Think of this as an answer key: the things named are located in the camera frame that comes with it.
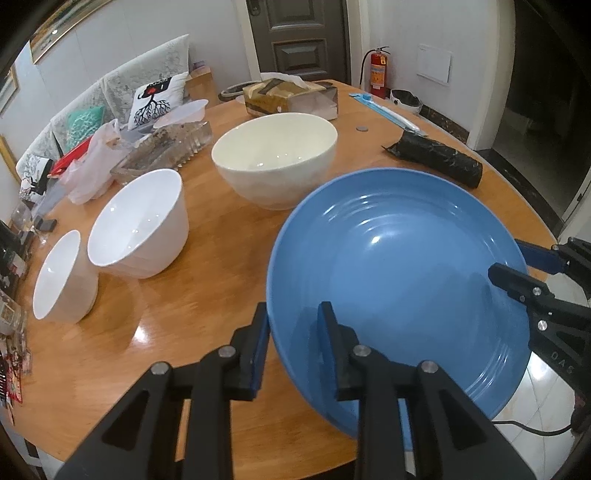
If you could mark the red fire extinguisher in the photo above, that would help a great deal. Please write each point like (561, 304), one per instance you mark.
(378, 69)

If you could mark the gold tissue pack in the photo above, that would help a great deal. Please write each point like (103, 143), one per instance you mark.
(268, 97)

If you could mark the black wrapped roll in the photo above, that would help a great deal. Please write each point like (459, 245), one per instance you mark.
(438, 159)

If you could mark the dark grey door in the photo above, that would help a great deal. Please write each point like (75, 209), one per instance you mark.
(300, 41)

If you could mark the teal patterned pillow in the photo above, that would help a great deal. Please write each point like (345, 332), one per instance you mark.
(85, 121)

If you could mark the blue plate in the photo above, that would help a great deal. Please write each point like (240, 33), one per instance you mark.
(392, 258)

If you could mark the grey sofa with lace cover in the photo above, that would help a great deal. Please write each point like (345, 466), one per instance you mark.
(120, 87)

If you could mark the white tree print pillow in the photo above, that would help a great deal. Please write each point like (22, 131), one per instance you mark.
(157, 99)

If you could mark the glass ashtray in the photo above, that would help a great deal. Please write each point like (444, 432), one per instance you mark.
(161, 152)

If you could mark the large cream bowl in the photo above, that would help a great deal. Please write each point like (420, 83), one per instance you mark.
(277, 184)

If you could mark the medium gold framed painting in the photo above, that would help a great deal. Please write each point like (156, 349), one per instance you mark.
(64, 32)

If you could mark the medium white bowl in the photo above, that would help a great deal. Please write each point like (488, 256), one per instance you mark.
(152, 244)

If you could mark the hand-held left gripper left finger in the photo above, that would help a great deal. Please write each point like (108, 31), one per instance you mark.
(259, 355)

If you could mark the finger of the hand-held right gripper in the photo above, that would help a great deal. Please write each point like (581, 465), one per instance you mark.
(510, 279)
(538, 256)

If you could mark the large gold framed painting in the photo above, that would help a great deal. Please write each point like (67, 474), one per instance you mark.
(7, 90)

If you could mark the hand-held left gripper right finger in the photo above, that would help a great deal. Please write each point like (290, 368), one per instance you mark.
(323, 332)

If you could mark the small white bowl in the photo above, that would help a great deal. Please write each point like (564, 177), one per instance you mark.
(74, 295)

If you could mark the black and white pillow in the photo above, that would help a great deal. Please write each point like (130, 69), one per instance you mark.
(34, 177)

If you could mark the translucent plastic bag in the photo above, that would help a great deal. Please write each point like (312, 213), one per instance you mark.
(92, 170)

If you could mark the white wall panel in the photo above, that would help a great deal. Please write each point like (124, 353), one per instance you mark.
(434, 64)

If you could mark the blue toothbrush pack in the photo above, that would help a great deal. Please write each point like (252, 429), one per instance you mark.
(388, 110)

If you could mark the small white bin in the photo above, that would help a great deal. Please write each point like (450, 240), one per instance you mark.
(406, 101)

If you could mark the small gold framed painting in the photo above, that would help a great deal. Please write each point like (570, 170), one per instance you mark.
(3, 154)

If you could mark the pile of small packets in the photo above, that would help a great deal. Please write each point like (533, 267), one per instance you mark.
(14, 360)

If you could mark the wine glass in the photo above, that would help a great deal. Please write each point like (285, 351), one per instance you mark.
(23, 217)

